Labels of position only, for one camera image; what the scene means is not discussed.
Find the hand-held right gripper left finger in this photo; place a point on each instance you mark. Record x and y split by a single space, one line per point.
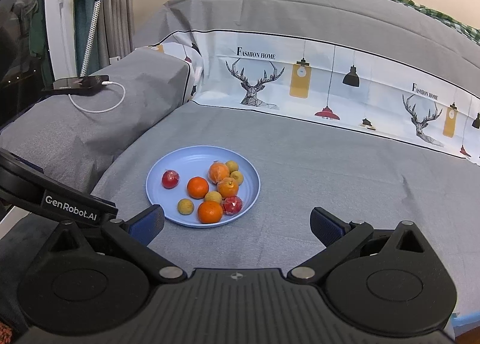
150 224

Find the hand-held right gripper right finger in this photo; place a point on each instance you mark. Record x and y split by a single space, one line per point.
325 227

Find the yellow green plum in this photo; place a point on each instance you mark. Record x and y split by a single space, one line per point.
213 197
237 177
185 206
232 165

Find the small red apple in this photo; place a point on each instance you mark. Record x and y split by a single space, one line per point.
170 179
232 205

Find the bare orange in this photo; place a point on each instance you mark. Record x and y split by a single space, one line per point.
210 212
197 186

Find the blue plate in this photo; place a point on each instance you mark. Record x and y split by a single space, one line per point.
187 160

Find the plastic orange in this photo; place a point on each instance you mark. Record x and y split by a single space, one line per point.
228 188
218 172

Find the grey bed sheet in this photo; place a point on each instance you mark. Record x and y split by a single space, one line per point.
337 179

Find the black smartphone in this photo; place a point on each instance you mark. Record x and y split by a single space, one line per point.
75 83

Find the orange patterned cloth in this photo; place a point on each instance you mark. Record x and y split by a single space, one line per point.
5 334

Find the grey pillow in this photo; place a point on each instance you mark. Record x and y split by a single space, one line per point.
142 77

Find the braided gooseneck phone stand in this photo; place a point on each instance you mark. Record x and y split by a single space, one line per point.
92 36

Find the blue mattress edge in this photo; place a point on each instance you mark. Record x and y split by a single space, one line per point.
468 321

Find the grey curtain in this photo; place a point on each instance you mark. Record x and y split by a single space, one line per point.
120 10

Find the grey deer print duvet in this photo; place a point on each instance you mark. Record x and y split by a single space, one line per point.
300 6

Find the white window frame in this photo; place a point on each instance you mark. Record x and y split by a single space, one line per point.
60 28

